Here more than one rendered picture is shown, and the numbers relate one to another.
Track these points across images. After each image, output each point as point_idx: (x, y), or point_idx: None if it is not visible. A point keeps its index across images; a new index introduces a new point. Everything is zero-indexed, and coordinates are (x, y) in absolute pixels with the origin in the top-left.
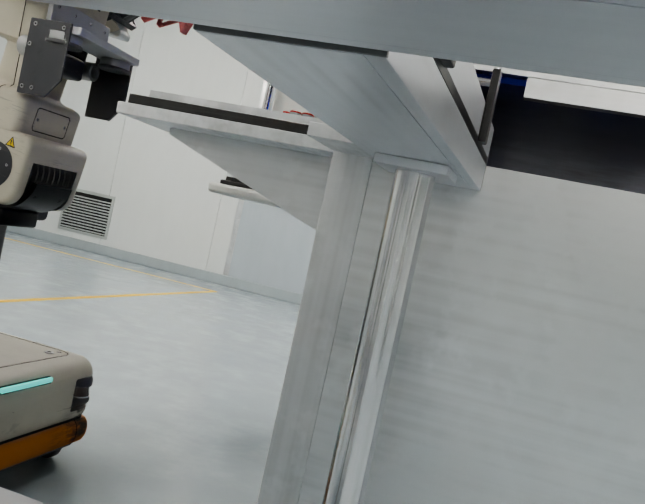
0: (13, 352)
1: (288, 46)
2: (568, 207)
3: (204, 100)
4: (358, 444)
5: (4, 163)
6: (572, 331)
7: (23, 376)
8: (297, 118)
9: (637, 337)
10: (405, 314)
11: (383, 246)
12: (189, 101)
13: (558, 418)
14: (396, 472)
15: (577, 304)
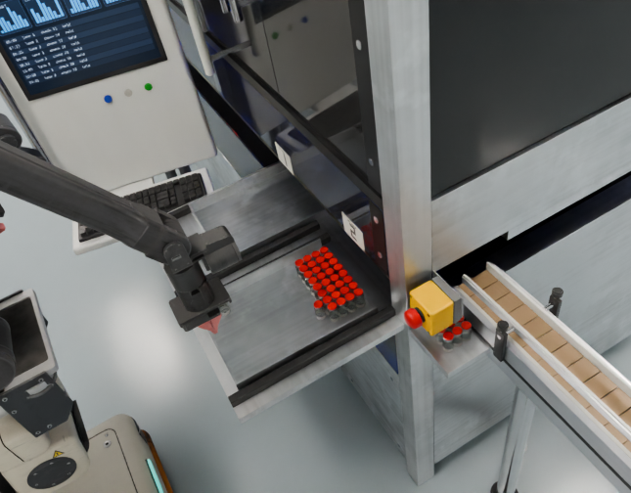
0: (102, 473)
1: None
2: (533, 265)
3: (283, 359)
4: (525, 445)
5: (66, 464)
6: (538, 300)
7: (151, 484)
8: (354, 321)
9: (563, 283)
10: None
11: (528, 400)
12: (271, 368)
13: None
14: (473, 391)
15: (539, 291)
